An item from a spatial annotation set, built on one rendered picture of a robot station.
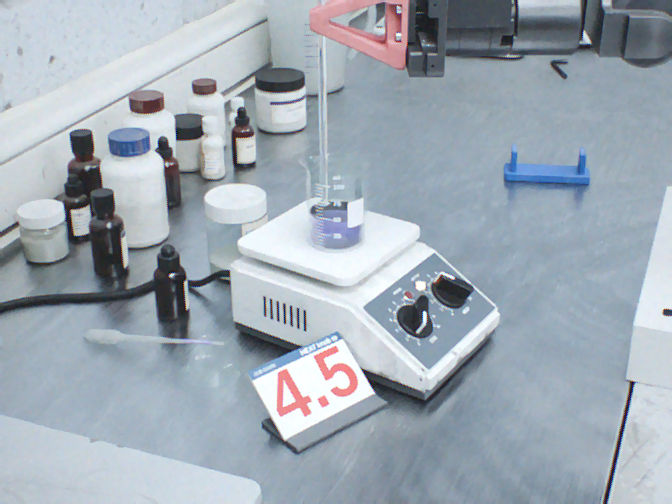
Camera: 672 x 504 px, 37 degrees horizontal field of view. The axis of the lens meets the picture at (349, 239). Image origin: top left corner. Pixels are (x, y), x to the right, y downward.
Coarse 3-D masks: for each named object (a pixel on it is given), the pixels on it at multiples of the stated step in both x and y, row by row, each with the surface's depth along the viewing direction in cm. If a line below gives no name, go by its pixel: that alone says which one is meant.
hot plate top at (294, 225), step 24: (288, 216) 90; (384, 216) 90; (240, 240) 86; (264, 240) 86; (288, 240) 86; (384, 240) 86; (408, 240) 87; (288, 264) 83; (312, 264) 82; (336, 264) 82; (360, 264) 82
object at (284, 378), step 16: (320, 352) 80; (336, 352) 81; (288, 368) 78; (304, 368) 79; (320, 368) 79; (336, 368) 80; (352, 368) 81; (272, 384) 77; (288, 384) 77; (304, 384) 78; (320, 384) 79; (336, 384) 79; (352, 384) 80; (272, 400) 76; (288, 400) 77; (304, 400) 77; (320, 400) 78; (336, 400) 78; (288, 416) 76; (304, 416) 77
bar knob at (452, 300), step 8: (440, 272) 85; (440, 280) 84; (448, 280) 84; (456, 280) 85; (432, 288) 85; (440, 288) 85; (448, 288) 85; (456, 288) 85; (464, 288) 85; (472, 288) 85; (440, 296) 85; (448, 296) 85; (456, 296) 85; (464, 296) 85; (448, 304) 84; (456, 304) 85
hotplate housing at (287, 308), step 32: (416, 256) 88; (256, 288) 85; (288, 288) 83; (320, 288) 82; (352, 288) 82; (384, 288) 83; (256, 320) 87; (288, 320) 84; (320, 320) 82; (352, 320) 80; (352, 352) 82; (384, 352) 80; (448, 352) 81; (384, 384) 81; (416, 384) 79
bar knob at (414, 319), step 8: (424, 296) 82; (408, 304) 82; (416, 304) 81; (424, 304) 81; (400, 312) 81; (408, 312) 82; (416, 312) 81; (424, 312) 80; (400, 320) 81; (408, 320) 81; (416, 320) 80; (424, 320) 79; (408, 328) 80; (416, 328) 80; (424, 328) 80; (432, 328) 82; (416, 336) 80; (424, 336) 81
